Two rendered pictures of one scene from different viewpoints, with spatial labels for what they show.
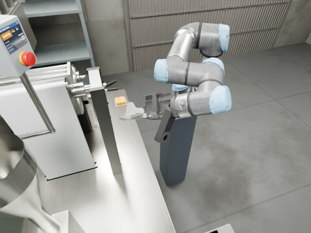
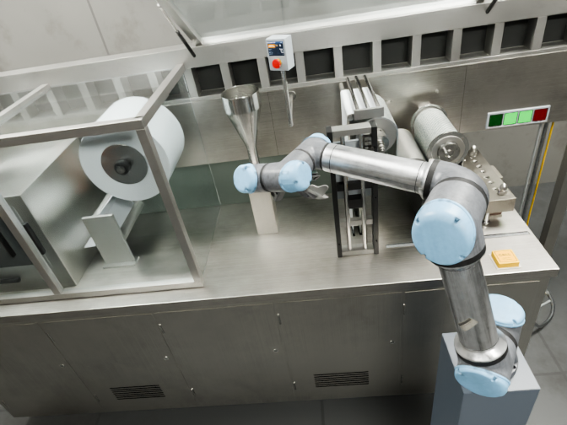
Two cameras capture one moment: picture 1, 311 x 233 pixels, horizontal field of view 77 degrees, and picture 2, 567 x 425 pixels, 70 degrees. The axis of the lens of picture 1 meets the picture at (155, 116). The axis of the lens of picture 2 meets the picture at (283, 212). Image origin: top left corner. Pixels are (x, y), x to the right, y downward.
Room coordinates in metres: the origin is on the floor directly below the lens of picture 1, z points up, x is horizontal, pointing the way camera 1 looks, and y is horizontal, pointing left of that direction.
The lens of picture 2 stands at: (0.89, -0.98, 2.01)
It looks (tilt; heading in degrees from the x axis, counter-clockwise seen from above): 35 degrees down; 115
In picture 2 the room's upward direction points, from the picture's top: 10 degrees counter-clockwise
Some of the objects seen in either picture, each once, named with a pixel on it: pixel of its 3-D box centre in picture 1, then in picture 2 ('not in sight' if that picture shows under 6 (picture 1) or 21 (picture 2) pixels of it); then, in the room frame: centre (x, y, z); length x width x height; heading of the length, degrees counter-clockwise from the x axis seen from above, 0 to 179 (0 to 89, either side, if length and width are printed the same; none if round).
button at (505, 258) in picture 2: (120, 101); (504, 258); (1.14, 0.26, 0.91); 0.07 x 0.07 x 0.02; 18
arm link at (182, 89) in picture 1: (182, 89); (496, 323); (1.07, -0.18, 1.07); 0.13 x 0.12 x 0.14; 76
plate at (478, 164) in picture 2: not in sight; (474, 180); (1.04, 0.64, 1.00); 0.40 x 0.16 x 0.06; 108
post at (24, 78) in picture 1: (38, 104); (286, 97); (0.38, 0.30, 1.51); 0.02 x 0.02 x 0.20
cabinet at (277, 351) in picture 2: not in sight; (240, 310); (0.01, 0.19, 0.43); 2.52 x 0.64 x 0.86; 18
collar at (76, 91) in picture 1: (77, 90); (378, 140); (0.69, 0.33, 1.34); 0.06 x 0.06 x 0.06; 18
